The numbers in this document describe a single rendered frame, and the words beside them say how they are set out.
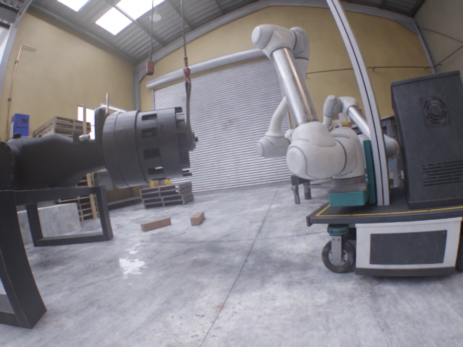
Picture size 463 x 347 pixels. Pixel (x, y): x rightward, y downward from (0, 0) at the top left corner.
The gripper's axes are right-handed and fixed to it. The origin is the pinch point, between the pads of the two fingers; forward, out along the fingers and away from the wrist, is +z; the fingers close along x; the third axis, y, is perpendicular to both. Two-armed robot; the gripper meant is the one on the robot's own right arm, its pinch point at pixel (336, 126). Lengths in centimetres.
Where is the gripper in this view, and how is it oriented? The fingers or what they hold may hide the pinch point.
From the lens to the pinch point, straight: 229.1
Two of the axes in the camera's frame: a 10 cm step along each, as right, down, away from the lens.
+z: 4.9, -7.8, -3.9
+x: -6.8, -6.2, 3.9
